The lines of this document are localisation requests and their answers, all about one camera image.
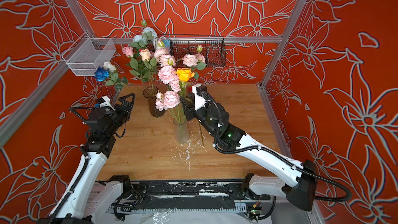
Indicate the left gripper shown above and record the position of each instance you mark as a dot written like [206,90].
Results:
[127,111]

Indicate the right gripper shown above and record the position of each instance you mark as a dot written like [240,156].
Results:
[189,109]

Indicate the dark ribbed glass vase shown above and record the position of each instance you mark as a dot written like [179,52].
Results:
[150,94]

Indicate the blue rose stem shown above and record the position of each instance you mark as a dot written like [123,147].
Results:
[100,75]

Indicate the white rose stem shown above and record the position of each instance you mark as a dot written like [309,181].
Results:
[114,79]

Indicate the clear glass vase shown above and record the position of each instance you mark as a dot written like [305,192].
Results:
[181,131]

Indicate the large pink peony stem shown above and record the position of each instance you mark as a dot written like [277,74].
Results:
[170,101]

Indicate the peach rose stem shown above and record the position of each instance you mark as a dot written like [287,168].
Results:
[147,72]

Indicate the orange yellow rose stem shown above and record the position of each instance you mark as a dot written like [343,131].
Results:
[184,75]

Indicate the pink carnation spray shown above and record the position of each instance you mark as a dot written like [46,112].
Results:
[162,55]
[196,62]

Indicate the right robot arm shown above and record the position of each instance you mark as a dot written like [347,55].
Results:
[299,179]

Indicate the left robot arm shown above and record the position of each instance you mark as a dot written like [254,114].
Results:
[75,207]

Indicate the light blue power strip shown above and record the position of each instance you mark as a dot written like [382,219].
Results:
[167,43]

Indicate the small circuit board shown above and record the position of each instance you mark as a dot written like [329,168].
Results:
[254,211]

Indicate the clear acrylic wall bin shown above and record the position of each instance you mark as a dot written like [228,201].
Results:
[86,54]

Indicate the black wire wall basket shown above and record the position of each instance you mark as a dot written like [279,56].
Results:
[211,47]

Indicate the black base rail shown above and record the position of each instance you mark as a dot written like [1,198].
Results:
[217,195]

